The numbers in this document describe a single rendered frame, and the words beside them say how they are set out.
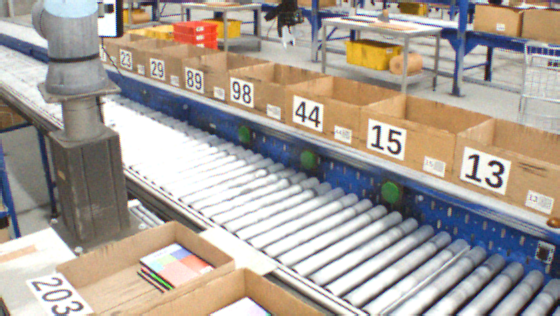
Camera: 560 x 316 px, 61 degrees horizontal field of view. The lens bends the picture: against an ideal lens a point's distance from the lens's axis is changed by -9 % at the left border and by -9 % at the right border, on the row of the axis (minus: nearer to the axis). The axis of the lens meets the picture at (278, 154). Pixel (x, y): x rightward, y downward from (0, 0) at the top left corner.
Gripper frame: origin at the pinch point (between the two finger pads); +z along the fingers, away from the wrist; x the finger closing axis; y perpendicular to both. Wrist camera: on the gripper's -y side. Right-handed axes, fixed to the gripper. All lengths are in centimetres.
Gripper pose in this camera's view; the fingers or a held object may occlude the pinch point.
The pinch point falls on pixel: (287, 44)
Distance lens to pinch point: 212.7
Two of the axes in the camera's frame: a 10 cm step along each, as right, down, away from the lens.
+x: 5.5, -4.0, 7.4
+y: 8.3, 1.2, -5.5
